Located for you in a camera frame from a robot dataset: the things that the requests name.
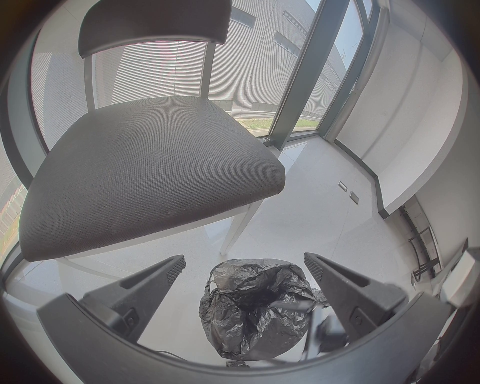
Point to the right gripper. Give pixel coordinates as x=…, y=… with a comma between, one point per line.
x=330, y=333

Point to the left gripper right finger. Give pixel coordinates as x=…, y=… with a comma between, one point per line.
x=345, y=292

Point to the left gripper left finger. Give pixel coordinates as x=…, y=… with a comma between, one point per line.
x=150, y=292

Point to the black plastic bag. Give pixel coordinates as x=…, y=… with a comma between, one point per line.
x=240, y=300

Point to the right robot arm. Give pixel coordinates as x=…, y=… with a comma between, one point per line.
x=463, y=277

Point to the black metal rack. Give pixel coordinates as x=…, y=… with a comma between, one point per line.
x=425, y=268

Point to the grey and white chair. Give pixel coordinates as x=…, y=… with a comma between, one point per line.
x=150, y=161

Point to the window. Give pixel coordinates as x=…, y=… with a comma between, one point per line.
x=300, y=75

